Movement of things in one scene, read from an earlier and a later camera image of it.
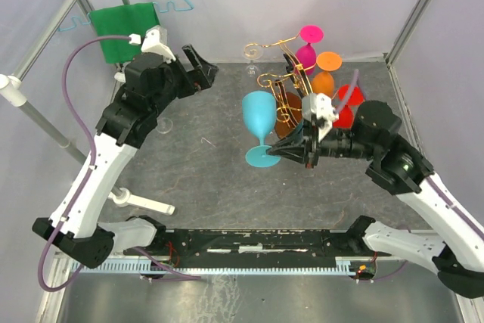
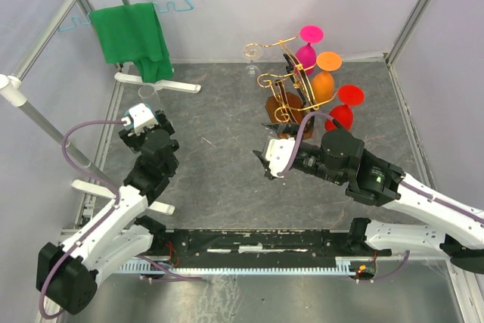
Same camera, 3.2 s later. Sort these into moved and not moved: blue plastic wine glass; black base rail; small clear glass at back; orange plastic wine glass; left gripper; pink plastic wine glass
Moved: blue plastic wine glass; left gripper
Not moved: black base rail; pink plastic wine glass; small clear glass at back; orange plastic wine glass
